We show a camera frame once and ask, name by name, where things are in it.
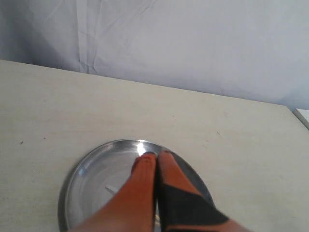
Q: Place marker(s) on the round silver metal plate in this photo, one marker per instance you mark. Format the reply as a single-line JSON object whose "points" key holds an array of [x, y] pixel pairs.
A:
{"points": [[96, 177]]}

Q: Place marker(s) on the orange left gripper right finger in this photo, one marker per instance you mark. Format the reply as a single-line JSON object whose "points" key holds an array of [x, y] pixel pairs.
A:
{"points": [[182, 206]]}

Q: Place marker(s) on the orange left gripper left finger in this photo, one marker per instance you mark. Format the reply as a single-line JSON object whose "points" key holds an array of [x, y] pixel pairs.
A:
{"points": [[132, 208]]}

